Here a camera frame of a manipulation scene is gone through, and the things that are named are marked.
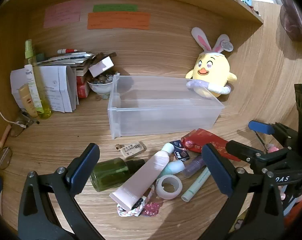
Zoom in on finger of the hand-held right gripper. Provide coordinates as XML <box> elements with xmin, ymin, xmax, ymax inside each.
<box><xmin>226</xmin><ymin>140</ymin><xmax>277</xmax><ymax>167</ymax></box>
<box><xmin>248</xmin><ymin>120</ymin><xmax>299</xmax><ymax>143</ymax></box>

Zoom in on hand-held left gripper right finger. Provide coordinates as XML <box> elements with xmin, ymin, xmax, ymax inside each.
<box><xmin>202</xmin><ymin>144</ymin><xmax>285</xmax><ymax>240</ymax></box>

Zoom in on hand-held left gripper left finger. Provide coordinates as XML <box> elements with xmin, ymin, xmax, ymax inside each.
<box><xmin>18</xmin><ymin>143</ymin><xmax>100</xmax><ymax>240</ymax></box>

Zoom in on small purple bottle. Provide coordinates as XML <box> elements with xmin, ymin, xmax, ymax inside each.
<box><xmin>183</xmin><ymin>155</ymin><xmax>206</xmax><ymax>178</ymax></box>

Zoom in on dark green bottle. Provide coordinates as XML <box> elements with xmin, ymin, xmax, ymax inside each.
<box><xmin>90</xmin><ymin>157</ymin><xmax>145</xmax><ymax>192</ymax></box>

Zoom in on red packet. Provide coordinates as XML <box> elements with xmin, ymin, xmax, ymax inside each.
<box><xmin>181</xmin><ymin>128</ymin><xmax>241</xmax><ymax>162</ymax></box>

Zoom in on small black box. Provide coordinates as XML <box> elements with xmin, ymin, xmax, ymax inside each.
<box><xmin>170</xmin><ymin>140</ymin><xmax>191</xmax><ymax>161</ymax></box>

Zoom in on small mint bottle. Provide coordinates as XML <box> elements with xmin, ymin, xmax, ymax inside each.
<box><xmin>158</xmin><ymin>160</ymin><xmax>185</xmax><ymax>178</ymax></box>

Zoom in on wooden tag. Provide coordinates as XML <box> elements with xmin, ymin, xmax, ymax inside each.
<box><xmin>115</xmin><ymin>141</ymin><xmax>147</xmax><ymax>159</ymax></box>

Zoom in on pink cosmetic tube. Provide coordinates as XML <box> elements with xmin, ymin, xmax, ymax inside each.
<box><xmin>109</xmin><ymin>143</ymin><xmax>175</xmax><ymax>210</ymax></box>

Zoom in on clear plastic storage box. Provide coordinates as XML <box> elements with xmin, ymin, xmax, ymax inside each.
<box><xmin>107</xmin><ymin>74</ymin><xmax>225</xmax><ymax>140</ymax></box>

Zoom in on small white and pink toy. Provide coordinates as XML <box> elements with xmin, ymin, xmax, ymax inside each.
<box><xmin>266</xmin><ymin>142</ymin><xmax>280</xmax><ymax>153</ymax></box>

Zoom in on mint lip balm tube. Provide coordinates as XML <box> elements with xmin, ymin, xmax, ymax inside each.
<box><xmin>181</xmin><ymin>167</ymin><xmax>211</xmax><ymax>202</ymax></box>

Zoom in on orange object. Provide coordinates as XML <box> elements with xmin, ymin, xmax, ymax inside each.
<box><xmin>284</xmin><ymin>200</ymin><xmax>302</xmax><ymax>230</ymax></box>

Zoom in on yellow cartoon sticker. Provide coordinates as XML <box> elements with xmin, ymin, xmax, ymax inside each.
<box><xmin>228</xmin><ymin>210</ymin><xmax>249</xmax><ymax>233</ymax></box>

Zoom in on white tape roll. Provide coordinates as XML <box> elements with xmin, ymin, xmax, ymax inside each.
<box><xmin>155</xmin><ymin>174</ymin><xmax>183</xmax><ymax>200</ymax></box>

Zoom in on yellow-green spray bottle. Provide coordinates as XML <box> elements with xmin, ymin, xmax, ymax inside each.
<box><xmin>24</xmin><ymin>39</ymin><xmax>52</xmax><ymax>119</ymax></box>

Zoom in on red books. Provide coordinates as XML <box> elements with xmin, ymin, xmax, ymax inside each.
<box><xmin>76</xmin><ymin>74</ymin><xmax>90</xmax><ymax>98</ymax></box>

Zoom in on eyeglasses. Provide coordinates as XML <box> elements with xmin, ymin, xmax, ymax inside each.
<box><xmin>0</xmin><ymin>112</ymin><xmax>40</xmax><ymax>170</ymax></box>

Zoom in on white bowl of trinkets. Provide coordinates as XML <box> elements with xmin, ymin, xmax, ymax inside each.
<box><xmin>87</xmin><ymin>74</ymin><xmax>114</xmax><ymax>96</ymax></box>

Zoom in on pink glitter ornament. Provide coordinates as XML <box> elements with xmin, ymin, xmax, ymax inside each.
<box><xmin>141</xmin><ymin>201</ymin><xmax>164</xmax><ymax>217</ymax></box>

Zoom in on folded white papers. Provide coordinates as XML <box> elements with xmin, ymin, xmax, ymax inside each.
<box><xmin>10</xmin><ymin>65</ymin><xmax>79</xmax><ymax>113</ymax></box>

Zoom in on yellow chick plush toy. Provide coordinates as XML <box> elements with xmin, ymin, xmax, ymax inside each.
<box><xmin>185</xmin><ymin>27</ymin><xmax>237</xmax><ymax>98</ymax></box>

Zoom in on beige cosmetic tube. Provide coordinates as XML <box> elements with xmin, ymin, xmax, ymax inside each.
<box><xmin>18</xmin><ymin>84</ymin><xmax>38</xmax><ymax>118</ymax></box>

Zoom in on wooden stick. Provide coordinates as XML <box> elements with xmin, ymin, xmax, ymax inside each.
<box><xmin>0</xmin><ymin>124</ymin><xmax>11</xmax><ymax>148</ymax></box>

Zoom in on white cosmetic tube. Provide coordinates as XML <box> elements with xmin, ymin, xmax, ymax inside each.
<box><xmin>24</xmin><ymin>64</ymin><xmax>43</xmax><ymax>113</ymax></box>

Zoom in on pink and white small box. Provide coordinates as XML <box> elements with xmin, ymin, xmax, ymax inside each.
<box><xmin>89</xmin><ymin>56</ymin><xmax>114</xmax><ymax>77</ymax></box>

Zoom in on stack of booklets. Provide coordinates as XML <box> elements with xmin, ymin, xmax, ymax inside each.
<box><xmin>37</xmin><ymin>52</ymin><xmax>96</xmax><ymax>68</ymax></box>

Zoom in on brown fuzzy object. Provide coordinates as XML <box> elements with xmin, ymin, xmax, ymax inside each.
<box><xmin>280</xmin><ymin>0</ymin><xmax>302</xmax><ymax>42</ymax></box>

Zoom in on wooden shelf board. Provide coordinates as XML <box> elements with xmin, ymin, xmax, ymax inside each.
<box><xmin>131</xmin><ymin>0</ymin><xmax>264</xmax><ymax>27</ymax></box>

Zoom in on orange paper note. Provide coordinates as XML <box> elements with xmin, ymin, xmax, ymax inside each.
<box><xmin>87</xmin><ymin>12</ymin><xmax>151</xmax><ymax>30</ymax></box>

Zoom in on pink paper note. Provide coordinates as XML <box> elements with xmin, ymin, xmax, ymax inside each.
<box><xmin>43</xmin><ymin>1</ymin><xmax>81</xmax><ymax>29</ymax></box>

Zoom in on green paper note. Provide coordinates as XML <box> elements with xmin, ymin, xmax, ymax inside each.
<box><xmin>92</xmin><ymin>4</ymin><xmax>138</xmax><ymax>12</ymax></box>

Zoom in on braided bracelet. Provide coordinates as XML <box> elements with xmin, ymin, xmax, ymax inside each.
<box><xmin>116</xmin><ymin>184</ymin><xmax>156</xmax><ymax>218</ymax></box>

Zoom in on white cable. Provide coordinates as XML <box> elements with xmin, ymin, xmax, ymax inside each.
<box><xmin>0</xmin><ymin>101</ymin><xmax>26</xmax><ymax>128</ymax></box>

